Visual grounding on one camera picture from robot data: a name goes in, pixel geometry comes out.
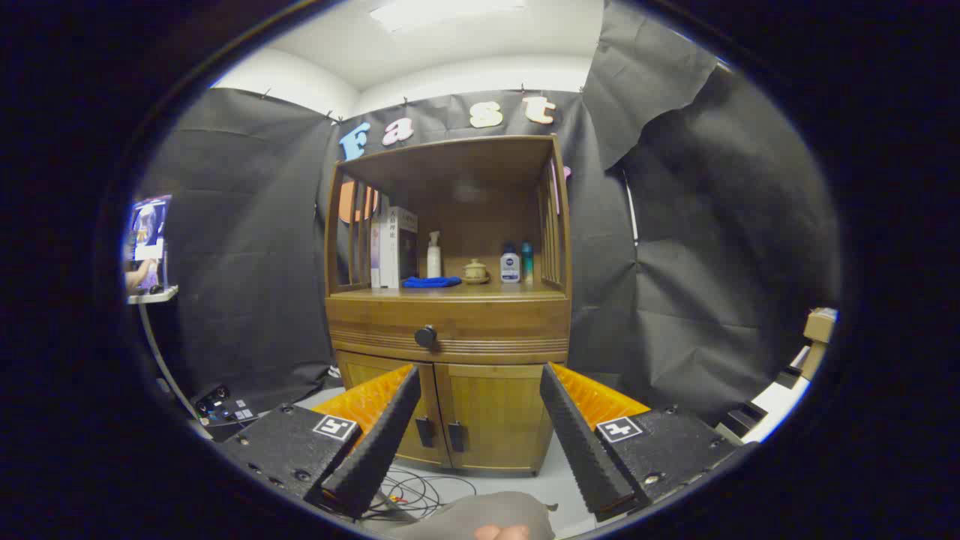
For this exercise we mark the white shelf board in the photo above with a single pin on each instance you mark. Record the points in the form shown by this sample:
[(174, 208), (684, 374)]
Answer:
[(154, 295)]

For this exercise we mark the thin purple white book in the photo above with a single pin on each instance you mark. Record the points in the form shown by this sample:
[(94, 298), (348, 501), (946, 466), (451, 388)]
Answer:
[(375, 251)]

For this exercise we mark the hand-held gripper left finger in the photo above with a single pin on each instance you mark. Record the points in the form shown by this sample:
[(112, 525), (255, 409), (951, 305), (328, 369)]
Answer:
[(375, 450)]

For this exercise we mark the white lotion bottle blue cap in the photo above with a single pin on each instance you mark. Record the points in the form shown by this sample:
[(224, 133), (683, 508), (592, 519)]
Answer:
[(510, 268)]

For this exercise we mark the ceiling light panel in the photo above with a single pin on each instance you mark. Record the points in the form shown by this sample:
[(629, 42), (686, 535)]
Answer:
[(442, 11)]

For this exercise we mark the thick white black book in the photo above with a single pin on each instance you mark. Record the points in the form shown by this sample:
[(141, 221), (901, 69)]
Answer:
[(390, 247)]

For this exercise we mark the grey curved stand pole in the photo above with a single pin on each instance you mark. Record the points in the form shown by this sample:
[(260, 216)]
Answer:
[(160, 366)]

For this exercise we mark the computer monitor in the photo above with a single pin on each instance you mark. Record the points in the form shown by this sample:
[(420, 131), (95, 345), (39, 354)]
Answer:
[(148, 225)]

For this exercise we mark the teal bottle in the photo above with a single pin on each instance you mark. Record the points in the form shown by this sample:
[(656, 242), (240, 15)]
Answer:
[(527, 264)]

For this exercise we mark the black drawer knob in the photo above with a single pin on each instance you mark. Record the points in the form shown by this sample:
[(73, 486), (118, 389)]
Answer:
[(426, 337)]

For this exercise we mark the blue cloth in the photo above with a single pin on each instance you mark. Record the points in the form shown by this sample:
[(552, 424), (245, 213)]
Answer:
[(431, 282)]

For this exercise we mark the black electronic device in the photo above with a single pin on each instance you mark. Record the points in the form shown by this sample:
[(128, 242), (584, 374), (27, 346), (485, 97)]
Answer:
[(221, 409)]

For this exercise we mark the beige lidded ceramic jar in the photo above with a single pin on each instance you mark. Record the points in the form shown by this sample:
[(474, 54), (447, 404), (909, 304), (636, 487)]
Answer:
[(475, 273)]

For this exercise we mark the wooden drawer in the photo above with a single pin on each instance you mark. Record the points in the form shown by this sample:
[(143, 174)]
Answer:
[(510, 322)]

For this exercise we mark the wooden cabinet door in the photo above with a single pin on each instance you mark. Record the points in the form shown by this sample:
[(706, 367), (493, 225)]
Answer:
[(439, 397), (495, 412)]

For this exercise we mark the cardboard box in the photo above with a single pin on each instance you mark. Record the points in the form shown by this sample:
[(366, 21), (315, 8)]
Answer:
[(819, 326)]

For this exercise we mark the white spray bottle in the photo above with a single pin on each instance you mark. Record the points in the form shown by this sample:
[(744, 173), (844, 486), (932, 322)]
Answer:
[(433, 261)]

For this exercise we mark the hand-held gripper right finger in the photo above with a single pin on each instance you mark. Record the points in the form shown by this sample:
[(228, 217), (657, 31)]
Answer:
[(581, 450)]

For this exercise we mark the wooden cabinet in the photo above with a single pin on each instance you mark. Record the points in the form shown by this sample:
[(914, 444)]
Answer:
[(450, 165)]

